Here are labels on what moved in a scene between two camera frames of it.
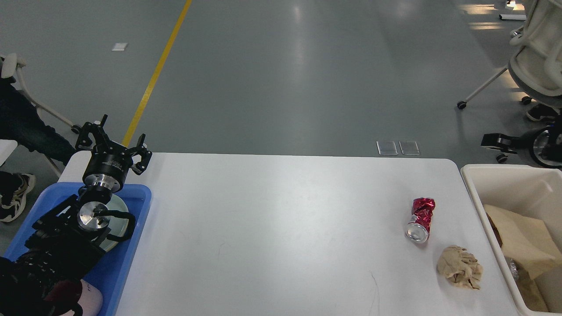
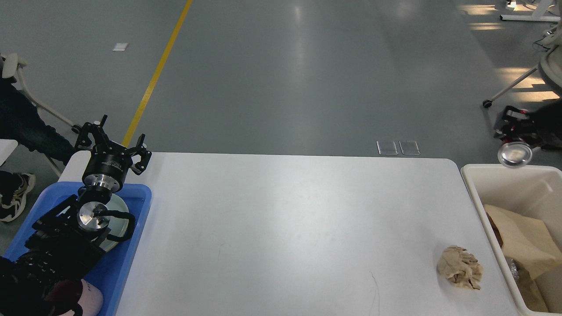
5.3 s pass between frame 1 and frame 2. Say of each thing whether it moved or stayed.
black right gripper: moved
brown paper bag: stayed
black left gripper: stayed
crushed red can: moved
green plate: stayed
